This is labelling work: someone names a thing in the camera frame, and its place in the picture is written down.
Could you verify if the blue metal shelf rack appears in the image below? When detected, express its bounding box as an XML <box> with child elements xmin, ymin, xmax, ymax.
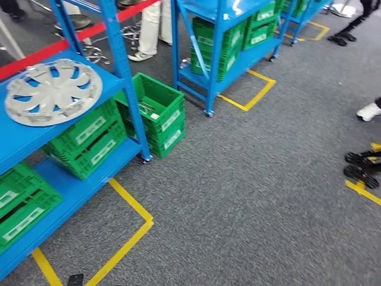
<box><xmin>0</xmin><ymin>0</ymin><xmax>153</xmax><ymax>282</ymax></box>
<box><xmin>171</xmin><ymin>0</ymin><xmax>291</xmax><ymax>119</ymax></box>
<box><xmin>279</xmin><ymin>0</ymin><xmax>333</xmax><ymax>47</ymax></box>

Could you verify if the chrome stool base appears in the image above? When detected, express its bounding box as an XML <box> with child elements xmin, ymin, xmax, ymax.
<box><xmin>121</xmin><ymin>23</ymin><xmax>141</xmax><ymax>45</ymax></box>
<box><xmin>83</xmin><ymin>44</ymin><xmax>112</xmax><ymax>66</ymax></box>

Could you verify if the grey wheel cover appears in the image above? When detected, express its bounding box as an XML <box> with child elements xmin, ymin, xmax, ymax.
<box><xmin>4</xmin><ymin>58</ymin><xmax>104</xmax><ymax>128</ymax></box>

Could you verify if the black round stool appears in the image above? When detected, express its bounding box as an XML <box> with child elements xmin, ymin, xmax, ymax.
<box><xmin>54</xmin><ymin>14</ymin><xmax>94</xmax><ymax>32</ymax></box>

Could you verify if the long red barrier belt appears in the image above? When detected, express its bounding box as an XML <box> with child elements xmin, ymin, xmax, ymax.
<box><xmin>0</xmin><ymin>0</ymin><xmax>159</xmax><ymax>82</ymax></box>

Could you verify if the yellow floor tape square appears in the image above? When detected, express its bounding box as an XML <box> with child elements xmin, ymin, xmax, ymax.
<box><xmin>345</xmin><ymin>142</ymin><xmax>381</xmax><ymax>207</ymax></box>

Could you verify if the white floor object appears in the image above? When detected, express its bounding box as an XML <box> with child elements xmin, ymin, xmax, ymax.
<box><xmin>330</xmin><ymin>2</ymin><xmax>357</xmax><ymax>19</ymax></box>

